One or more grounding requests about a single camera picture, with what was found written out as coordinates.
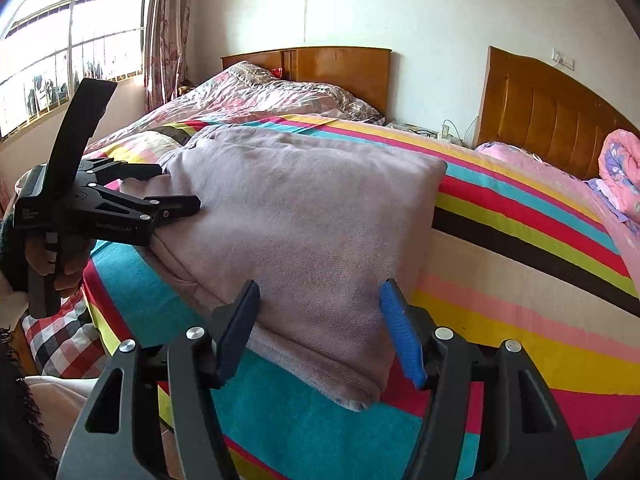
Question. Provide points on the small red ornament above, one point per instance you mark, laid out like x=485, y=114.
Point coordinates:
x=278, y=71

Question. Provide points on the pink floral satin quilt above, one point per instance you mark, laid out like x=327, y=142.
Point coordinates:
x=240, y=95

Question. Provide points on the panelled wooden headboard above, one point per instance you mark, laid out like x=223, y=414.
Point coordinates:
x=540, y=110

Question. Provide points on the person's left hand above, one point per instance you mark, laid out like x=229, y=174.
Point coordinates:
x=75, y=270

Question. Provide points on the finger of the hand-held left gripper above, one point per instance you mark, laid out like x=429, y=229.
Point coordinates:
x=125, y=169
x=165, y=205

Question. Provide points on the barred window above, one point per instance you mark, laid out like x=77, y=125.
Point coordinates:
x=60, y=35

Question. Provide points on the nightstand with floral cover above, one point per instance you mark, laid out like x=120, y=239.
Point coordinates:
x=410, y=129

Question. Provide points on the purple floral pillow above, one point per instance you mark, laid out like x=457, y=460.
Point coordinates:
x=602, y=195

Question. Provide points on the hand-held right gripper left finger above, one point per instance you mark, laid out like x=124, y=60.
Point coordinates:
x=237, y=330

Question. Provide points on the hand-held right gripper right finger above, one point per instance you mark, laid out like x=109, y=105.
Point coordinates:
x=400, y=332

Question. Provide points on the person's pink clothing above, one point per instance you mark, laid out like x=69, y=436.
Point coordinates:
x=55, y=405

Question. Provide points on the striped colourful blanket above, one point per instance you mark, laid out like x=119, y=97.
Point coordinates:
x=500, y=310

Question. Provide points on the white wall socket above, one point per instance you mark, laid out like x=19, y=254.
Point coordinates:
x=563, y=58

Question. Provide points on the lavender pants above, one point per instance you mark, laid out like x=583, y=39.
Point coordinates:
x=300, y=220

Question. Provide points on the person's black fringed garment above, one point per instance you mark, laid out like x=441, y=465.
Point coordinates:
x=20, y=410

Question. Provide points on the rolled pink floral quilt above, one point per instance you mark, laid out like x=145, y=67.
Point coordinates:
x=620, y=165

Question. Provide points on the plaid bed sheet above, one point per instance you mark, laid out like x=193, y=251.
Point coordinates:
x=55, y=340

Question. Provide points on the pink patterned curtain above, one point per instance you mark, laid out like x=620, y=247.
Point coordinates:
x=167, y=35

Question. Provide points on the plain wooden headboard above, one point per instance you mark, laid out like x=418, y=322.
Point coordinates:
x=340, y=70

